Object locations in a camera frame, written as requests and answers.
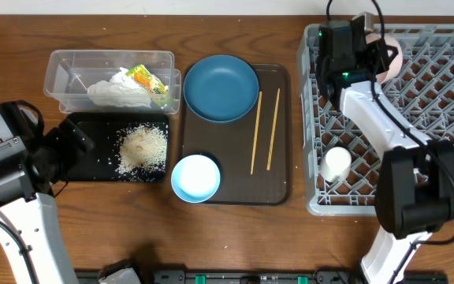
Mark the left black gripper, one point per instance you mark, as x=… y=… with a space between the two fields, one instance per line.
x=73 y=145

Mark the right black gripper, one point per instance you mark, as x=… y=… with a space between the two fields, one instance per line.
x=374 y=50

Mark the rice food waste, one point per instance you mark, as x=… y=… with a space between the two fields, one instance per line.
x=141 y=152

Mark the white tissue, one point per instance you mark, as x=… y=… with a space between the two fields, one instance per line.
x=120 y=91

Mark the yellow green snack wrapper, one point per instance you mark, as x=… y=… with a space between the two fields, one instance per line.
x=141 y=75

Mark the white cup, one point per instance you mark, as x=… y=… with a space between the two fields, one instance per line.
x=335 y=164

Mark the light blue bowl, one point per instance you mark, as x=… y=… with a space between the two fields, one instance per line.
x=195 y=178

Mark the dark blue plate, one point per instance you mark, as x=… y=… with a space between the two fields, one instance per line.
x=221 y=88

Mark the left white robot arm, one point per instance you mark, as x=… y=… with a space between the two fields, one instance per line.
x=31 y=162

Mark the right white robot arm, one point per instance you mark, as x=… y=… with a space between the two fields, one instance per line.
x=415 y=194

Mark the grey dishwasher rack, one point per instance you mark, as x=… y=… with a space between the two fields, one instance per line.
x=423 y=91

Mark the black plastic bin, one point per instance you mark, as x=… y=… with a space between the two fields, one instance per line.
x=100 y=163

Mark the clear plastic bin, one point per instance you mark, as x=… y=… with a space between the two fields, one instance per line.
x=71 y=72

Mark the dark brown tray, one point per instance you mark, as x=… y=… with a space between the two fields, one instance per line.
x=230 y=145

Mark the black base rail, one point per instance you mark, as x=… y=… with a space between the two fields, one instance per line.
x=127 y=271

